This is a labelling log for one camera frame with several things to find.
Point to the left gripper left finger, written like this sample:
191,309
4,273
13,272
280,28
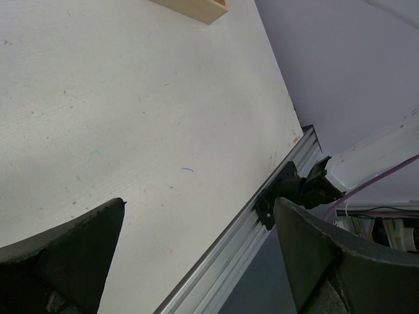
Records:
63,269

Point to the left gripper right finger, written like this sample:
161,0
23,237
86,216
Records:
331,270

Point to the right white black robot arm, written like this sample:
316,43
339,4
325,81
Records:
342,175

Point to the wooden compartment organizer box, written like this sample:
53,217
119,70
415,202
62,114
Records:
205,11

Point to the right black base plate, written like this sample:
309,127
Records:
286,184

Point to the aluminium front rail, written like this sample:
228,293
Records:
208,284

